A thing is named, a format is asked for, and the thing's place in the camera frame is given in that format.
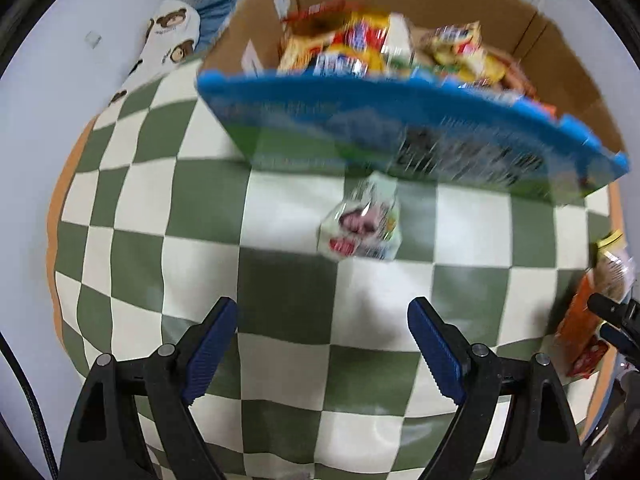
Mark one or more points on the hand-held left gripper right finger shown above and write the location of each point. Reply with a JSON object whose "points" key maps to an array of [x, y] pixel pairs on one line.
{"points": [[435, 350]]}

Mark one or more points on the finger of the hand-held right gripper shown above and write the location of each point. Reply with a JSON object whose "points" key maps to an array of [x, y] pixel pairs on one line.
{"points": [[612, 307], [620, 337]]}

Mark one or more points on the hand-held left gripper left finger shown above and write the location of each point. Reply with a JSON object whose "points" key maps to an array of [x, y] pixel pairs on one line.
{"points": [[210, 350]]}

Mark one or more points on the orange red snack packet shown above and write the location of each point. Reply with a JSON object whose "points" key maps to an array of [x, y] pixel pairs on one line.
{"points": [[580, 325]]}

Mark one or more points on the clear yellow-edged bread packet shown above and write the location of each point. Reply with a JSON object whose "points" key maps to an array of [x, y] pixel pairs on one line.
{"points": [[615, 260]]}

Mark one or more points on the small white pink snack packet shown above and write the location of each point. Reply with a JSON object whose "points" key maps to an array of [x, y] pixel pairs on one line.
{"points": [[360, 220]]}

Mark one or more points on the yellow panda print packet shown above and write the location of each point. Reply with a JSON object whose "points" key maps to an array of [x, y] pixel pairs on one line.
{"points": [[465, 52]]}

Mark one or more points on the long red noodle snack packet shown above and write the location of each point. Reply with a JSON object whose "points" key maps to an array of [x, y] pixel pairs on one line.
{"points": [[345, 57]]}

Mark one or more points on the white wrapper packet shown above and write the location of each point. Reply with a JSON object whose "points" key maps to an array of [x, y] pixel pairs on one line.
{"points": [[400, 35]]}

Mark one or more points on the green white checkered mat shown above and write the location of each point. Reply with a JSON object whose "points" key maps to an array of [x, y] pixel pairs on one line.
{"points": [[290, 280]]}

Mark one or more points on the white bear print pillow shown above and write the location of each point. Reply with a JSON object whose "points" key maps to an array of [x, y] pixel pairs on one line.
{"points": [[165, 35]]}

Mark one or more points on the clear wall hook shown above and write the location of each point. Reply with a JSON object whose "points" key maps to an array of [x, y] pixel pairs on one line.
{"points": [[92, 38]]}

